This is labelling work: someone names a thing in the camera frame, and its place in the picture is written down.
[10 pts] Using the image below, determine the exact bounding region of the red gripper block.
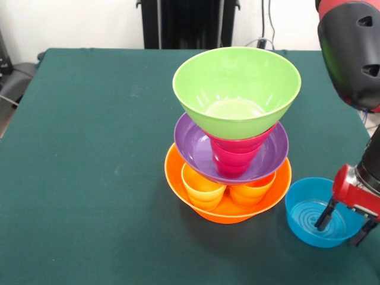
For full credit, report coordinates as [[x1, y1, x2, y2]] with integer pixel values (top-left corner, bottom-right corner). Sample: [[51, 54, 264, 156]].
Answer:
[[314, 164, 380, 247]]

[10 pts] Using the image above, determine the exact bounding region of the light blue bowl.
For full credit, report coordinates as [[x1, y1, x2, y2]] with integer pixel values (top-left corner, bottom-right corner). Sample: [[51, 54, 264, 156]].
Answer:
[[284, 177, 369, 249]]

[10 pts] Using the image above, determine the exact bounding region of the orange cup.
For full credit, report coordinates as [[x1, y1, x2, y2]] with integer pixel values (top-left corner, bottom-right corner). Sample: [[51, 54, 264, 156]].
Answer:
[[228, 175, 277, 211]]

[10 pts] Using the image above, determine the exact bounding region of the red-pink cup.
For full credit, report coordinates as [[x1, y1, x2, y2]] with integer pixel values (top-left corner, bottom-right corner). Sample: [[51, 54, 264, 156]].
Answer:
[[211, 139, 264, 179]]

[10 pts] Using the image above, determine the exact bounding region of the red-pink bowl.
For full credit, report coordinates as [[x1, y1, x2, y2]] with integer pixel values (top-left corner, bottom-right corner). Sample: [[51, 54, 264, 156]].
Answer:
[[204, 123, 278, 151]]

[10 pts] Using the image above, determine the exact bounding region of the yellow cup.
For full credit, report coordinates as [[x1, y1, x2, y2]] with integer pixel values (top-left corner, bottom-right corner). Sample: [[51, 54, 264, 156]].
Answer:
[[181, 162, 229, 212]]

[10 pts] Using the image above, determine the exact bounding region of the purple bowl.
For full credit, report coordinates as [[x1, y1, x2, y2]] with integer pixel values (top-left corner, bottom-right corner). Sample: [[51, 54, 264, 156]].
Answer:
[[173, 112, 289, 185]]

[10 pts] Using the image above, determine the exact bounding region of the large orange bowl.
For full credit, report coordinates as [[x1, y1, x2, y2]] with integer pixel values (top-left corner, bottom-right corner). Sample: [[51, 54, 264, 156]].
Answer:
[[164, 142, 293, 224]]

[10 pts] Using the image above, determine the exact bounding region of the light green bowl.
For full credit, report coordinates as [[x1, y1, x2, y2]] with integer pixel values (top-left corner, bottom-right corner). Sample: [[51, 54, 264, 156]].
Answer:
[[172, 46, 302, 140]]

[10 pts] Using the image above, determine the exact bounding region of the dark green tablecloth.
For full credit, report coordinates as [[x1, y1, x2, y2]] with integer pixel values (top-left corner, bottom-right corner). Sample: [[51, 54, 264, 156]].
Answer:
[[0, 47, 380, 285]]

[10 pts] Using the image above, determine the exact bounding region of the black swivel chair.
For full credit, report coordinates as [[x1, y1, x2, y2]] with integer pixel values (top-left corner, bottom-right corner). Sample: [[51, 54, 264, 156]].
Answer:
[[0, 50, 47, 105]]

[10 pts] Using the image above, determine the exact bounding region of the black metal stand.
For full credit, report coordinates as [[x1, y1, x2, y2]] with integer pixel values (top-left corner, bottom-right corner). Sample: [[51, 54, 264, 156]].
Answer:
[[0, 29, 14, 75]]

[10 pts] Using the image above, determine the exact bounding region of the tangle of cables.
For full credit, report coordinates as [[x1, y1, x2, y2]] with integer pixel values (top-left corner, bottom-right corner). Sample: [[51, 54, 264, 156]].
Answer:
[[359, 109, 380, 130]]

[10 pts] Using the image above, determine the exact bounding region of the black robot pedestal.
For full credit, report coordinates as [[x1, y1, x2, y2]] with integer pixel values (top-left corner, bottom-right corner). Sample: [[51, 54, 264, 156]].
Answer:
[[136, 0, 240, 50]]

